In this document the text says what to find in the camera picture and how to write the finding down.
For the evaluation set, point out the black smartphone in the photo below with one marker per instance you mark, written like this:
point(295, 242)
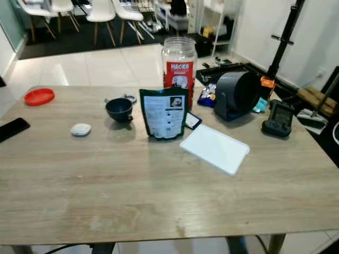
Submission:
point(13, 128)

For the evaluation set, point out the small dark framed card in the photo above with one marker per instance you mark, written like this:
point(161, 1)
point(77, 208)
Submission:
point(194, 120)

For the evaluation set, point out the black handheld controller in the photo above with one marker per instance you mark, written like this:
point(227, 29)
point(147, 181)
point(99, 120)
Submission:
point(278, 118)

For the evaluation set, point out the white shelving unit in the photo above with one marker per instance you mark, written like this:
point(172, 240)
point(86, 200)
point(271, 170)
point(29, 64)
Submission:
point(214, 21)

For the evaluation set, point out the dark grey desk fan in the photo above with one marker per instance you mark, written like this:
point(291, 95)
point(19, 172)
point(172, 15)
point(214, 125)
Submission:
point(238, 95)

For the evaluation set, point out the black pole stand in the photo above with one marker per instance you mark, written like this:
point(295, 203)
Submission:
point(286, 32)

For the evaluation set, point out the brown wooden crate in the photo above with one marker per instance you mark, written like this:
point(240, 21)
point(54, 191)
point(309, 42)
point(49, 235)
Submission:
point(315, 98)

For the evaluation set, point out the small orange object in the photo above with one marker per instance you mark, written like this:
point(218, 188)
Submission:
point(267, 82)

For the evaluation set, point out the dark carpet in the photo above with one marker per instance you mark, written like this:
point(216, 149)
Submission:
point(74, 46)

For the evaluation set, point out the red round lid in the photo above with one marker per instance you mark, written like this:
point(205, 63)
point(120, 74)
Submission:
point(39, 96)

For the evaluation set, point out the white earbud case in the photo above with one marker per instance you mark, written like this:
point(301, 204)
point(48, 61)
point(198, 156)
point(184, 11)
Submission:
point(80, 129)

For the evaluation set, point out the white chair with wooden legs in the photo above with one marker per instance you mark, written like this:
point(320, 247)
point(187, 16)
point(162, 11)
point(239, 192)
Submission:
point(62, 5)
point(32, 6)
point(100, 11)
point(130, 11)

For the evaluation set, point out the flat mop with grey pole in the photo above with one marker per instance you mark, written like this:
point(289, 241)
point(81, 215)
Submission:
point(311, 117)

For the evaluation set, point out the blue snack packet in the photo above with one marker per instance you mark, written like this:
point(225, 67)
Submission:
point(206, 95)

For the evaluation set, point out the small teal object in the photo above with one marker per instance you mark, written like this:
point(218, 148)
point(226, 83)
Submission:
point(260, 106)

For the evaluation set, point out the white rectangular tray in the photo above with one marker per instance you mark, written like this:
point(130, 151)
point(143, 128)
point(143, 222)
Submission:
point(215, 148)

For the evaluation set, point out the clear jar with red label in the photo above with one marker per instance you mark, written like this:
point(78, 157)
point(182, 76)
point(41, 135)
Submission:
point(179, 61)

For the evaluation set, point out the dark blue cup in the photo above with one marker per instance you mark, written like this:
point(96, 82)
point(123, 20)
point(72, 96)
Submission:
point(119, 109)

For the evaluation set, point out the green snack pouch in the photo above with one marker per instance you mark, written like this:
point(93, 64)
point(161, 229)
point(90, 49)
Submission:
point(164, 114)

